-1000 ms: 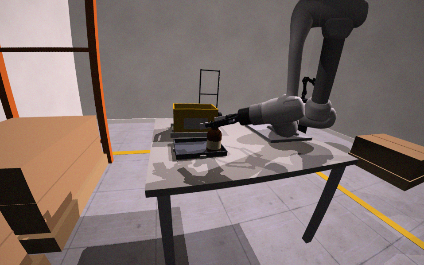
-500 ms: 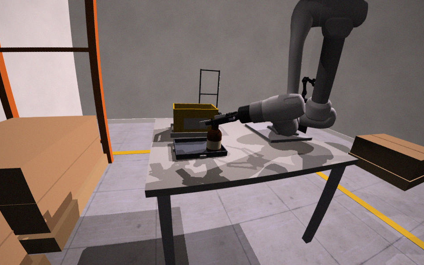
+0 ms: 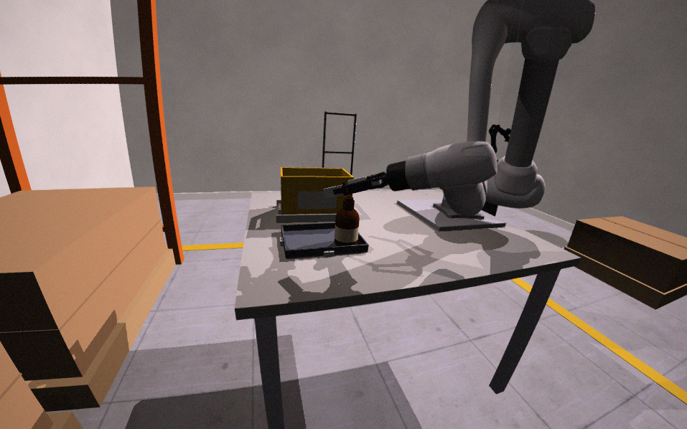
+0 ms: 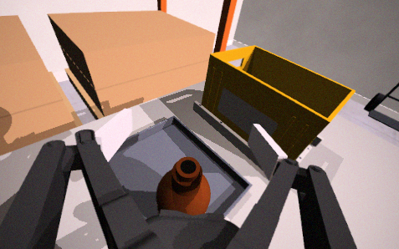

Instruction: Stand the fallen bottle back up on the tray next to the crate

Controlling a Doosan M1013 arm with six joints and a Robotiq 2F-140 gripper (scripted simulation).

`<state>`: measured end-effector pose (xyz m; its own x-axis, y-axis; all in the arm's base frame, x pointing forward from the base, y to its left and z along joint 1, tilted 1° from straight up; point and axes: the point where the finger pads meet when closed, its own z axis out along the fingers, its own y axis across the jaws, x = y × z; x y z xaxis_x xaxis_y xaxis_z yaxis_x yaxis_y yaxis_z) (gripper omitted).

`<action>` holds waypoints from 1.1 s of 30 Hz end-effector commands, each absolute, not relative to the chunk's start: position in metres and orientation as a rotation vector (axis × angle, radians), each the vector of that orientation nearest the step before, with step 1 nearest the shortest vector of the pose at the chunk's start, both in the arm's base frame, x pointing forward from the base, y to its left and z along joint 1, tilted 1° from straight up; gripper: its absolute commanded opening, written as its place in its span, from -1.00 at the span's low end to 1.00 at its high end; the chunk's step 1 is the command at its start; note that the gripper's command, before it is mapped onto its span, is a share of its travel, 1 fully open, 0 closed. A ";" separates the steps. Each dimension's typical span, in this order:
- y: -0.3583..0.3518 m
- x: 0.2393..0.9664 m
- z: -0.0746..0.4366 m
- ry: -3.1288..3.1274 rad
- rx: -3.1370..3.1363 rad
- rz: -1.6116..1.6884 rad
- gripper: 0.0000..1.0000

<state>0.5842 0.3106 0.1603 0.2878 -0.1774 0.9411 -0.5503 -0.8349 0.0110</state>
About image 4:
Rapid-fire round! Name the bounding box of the brown glass bottle with cream label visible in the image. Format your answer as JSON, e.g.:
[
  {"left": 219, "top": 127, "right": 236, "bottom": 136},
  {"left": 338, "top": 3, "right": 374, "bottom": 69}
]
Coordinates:
[{"left": 156, "top": 157, "right": 211, "bottom": 216}]

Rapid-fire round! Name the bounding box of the grey rectangular tray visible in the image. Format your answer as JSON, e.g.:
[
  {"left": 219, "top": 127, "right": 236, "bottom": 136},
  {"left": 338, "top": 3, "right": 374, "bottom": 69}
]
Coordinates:
[{"left": 108, "top": 115, "right": 253, "bottom": 219}]

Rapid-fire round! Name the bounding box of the dark olive open-top crate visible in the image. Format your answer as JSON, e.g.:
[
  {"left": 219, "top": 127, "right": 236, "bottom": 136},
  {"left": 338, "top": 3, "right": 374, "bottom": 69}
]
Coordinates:
[{"left": 202, "top": 45, "right": 355, "bottom": 160}]

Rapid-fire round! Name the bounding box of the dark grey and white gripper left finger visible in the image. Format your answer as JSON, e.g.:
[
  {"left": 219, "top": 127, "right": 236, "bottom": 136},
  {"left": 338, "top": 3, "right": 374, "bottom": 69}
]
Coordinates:
[{"left": 0, "top": 109, "right": 166, "bottom": 249}]

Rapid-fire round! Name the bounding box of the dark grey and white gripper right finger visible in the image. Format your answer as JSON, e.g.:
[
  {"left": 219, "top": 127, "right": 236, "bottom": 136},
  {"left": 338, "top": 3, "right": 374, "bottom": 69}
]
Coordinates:
[{"left": 226, "top": 124, "right": 357, "bottom": 249}]

